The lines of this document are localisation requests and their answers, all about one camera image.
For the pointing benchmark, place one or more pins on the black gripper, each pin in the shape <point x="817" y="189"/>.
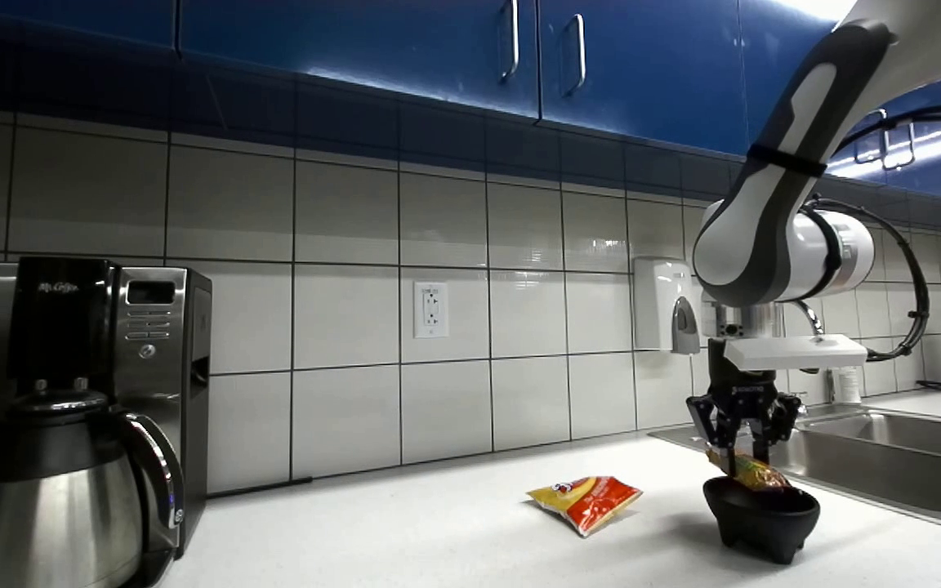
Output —
<point x="743" y="393"/>

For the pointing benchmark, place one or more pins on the white wall soap dispenser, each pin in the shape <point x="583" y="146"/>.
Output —
<point x="662" y="304"/>

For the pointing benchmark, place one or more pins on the black stone bowl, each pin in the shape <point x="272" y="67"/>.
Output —
<point x="760" y="528"/>

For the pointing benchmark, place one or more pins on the red orange chips bag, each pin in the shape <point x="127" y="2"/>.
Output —
<point x="590" y="503"/>

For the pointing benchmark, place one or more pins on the stainless steel coffee carafe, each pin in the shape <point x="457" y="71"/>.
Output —
<point x="48" y="512"/>

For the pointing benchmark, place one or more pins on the stainless steel double sink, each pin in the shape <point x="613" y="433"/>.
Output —
<point x="907" y="478"/>

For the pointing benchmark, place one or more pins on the chrome sink faucet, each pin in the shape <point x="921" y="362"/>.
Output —
<point x="846" y="386"/>

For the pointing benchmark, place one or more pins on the white wall outlet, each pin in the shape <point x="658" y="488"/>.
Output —
<point x="433" y="308"/>

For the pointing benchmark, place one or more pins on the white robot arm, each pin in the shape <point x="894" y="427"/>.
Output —
<point x="776" y="216"/>

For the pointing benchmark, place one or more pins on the black silver coffee maker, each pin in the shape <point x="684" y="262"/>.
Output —
<point x="156" y="327"/>

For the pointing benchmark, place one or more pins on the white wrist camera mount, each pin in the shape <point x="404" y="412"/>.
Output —
<point x="807" y="350"/>

